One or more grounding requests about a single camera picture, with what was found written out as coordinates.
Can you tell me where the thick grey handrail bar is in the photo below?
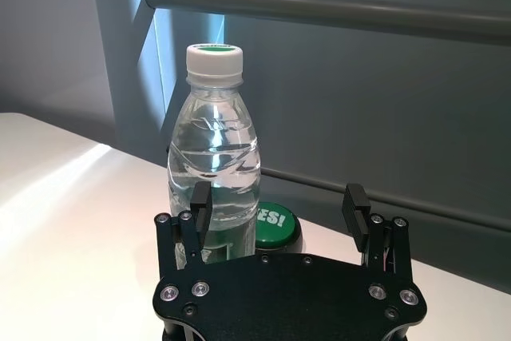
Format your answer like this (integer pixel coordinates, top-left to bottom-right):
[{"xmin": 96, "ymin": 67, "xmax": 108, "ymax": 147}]
[{"xmin": 144, "ymin": 0, "xmax": 511, "ymax": 45}]

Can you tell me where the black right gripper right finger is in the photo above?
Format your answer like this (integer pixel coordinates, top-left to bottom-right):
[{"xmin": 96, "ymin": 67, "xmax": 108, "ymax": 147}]
[{"xmin": 341, "ymin": 183, "xmax": 412, "ymax": 281}]

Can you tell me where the thin dark rail bar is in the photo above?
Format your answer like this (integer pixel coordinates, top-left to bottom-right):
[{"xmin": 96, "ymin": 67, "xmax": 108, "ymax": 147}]
[{"xmin": 261, "ymin": 167, "xmax": 511, "ymax": 232}]

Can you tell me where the green YES button black base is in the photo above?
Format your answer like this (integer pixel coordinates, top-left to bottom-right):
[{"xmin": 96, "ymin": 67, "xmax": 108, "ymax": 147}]
[{"xmin": 253, "ymin": 201, "xmax": 303, "ymax": 256}]

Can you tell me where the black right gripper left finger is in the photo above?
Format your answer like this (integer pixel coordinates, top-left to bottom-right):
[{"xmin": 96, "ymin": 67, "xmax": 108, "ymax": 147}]
[{"xmin": 154, "ymin": 180, "xmax": 215, "ymax": 278}]

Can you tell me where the grey window frame glass strip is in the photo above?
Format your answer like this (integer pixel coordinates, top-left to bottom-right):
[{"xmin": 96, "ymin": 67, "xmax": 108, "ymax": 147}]
[{"xmin": 89, "ymin": 0, "xmax": 228, "ymax": 154}]

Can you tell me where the clear water bottle green label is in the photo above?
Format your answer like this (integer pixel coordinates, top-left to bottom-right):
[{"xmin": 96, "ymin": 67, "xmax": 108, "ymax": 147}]
[{"xmin": 165, "ymin": 42, "xmax": 263, "ymax": 268}]

